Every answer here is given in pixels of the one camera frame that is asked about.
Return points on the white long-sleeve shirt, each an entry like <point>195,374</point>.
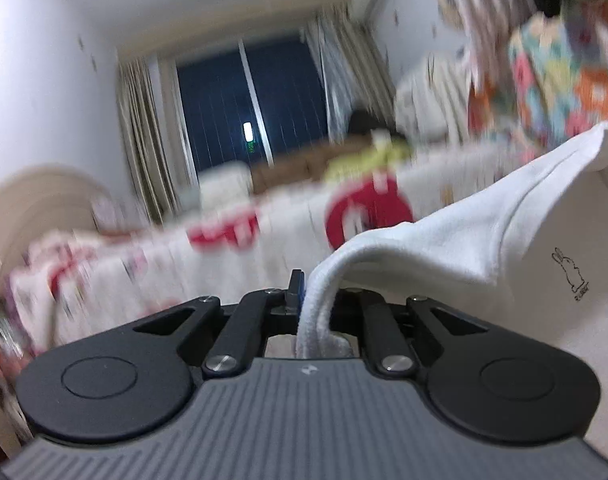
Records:
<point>459,245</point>

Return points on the pink striped cloth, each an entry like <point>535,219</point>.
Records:
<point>484,10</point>

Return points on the dark window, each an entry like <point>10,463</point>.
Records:
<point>218,100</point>

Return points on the white cushion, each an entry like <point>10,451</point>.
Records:
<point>223,185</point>

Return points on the floral patchwork quilt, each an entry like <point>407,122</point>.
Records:
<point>559,75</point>

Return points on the yellow green cloth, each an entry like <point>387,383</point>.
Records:
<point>369,160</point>

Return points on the white striped bedding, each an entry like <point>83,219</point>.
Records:
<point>434,100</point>

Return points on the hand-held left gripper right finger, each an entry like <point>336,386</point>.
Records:
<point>371,310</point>

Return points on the red bear print quilt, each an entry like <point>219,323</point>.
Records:
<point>233,260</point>

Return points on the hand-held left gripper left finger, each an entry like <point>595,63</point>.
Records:
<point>296,287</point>

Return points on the beige bed headboard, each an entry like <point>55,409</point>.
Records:
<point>38,205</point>

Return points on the beige striped curtain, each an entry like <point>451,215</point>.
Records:
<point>349,70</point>
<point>148,135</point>

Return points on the brown sofa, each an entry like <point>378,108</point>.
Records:
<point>294,165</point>

